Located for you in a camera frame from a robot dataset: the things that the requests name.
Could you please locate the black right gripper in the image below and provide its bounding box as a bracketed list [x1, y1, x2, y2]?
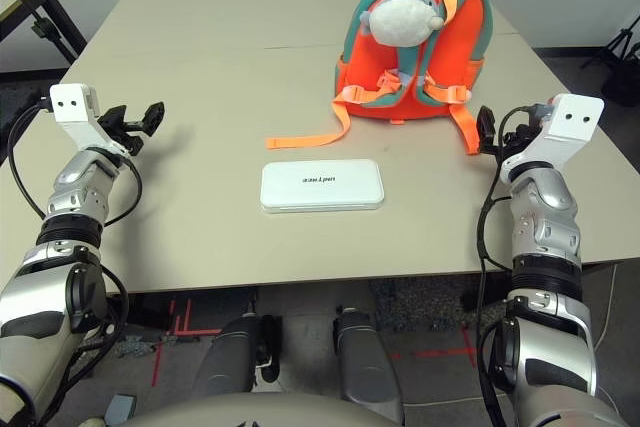
[477, 105, 534, 161]

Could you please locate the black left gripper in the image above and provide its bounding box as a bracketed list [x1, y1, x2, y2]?
[98, 101, 166, 156]

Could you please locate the orange and teal backpack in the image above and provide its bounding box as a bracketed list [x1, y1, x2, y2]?
[264, 0, 496, 156]

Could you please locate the white pencil case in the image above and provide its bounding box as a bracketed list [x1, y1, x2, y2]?
[259, 158, 386, 215]

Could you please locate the black foam floor mat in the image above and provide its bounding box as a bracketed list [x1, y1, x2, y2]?
[0, 81, 46, 138]

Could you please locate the thin black pole with clamp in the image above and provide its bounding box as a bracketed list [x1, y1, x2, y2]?
[0, 0, 55, 39]

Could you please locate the grey white plush fish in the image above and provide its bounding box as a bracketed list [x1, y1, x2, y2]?
[357, 0, 446, 93]

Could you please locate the black tripod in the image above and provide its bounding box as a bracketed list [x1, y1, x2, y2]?
[579, 14, 640, 108]

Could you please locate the grey left robot leg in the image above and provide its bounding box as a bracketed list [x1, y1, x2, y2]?
[192, 314, 284, 398]

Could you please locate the grey robot leg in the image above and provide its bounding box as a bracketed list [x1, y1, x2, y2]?
[192, 314, 284, 398]
[332, 306, 406, 423]

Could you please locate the grey right robot leg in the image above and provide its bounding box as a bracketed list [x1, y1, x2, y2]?
[332, 306, 406, 423]

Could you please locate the small grey-blue floor object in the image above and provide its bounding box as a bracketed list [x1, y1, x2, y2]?
[104, 394, 137, 423]

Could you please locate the beige robot torso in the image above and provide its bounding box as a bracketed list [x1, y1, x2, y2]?
[107, 389, 401, 427]

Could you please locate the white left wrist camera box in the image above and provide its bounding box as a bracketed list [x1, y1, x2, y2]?
[49, 82, 126, 156]

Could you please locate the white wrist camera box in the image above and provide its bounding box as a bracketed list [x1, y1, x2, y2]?
[49, 82, 126, 156]
[502, 93, 605, 173]

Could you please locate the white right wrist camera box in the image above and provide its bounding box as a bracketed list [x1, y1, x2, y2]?
[502, 93, 605, 173]

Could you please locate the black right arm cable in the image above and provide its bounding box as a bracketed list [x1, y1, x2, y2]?
[474, 106, 531, 427]

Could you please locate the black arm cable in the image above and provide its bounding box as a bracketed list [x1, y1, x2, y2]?
[474, 106, 531, 427]
[7, 104, 144, 228]

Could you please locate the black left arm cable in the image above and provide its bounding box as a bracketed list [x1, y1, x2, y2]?
[7, 104, 144, 228]

